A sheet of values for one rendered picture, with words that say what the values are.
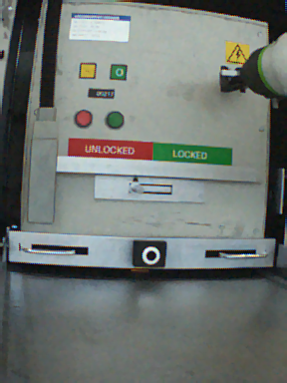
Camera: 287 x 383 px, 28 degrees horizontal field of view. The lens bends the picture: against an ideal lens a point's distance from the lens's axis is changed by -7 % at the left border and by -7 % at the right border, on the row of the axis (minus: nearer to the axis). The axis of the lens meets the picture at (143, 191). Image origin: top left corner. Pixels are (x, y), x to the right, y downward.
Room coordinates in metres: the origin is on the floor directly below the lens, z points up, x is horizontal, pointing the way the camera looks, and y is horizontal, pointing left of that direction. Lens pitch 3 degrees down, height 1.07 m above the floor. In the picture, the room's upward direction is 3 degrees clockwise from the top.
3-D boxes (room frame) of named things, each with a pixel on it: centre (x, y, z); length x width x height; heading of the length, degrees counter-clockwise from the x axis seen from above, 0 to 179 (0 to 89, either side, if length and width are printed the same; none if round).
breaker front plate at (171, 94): (1.14, -0.01, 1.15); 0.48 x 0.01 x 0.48; 102
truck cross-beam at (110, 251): (1.16, -0.01, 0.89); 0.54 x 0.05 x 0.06; 102
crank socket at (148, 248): (1.12, -0.02, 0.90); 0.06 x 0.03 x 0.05; 102
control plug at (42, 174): (1.03, 0.18, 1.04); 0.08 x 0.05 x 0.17; 12
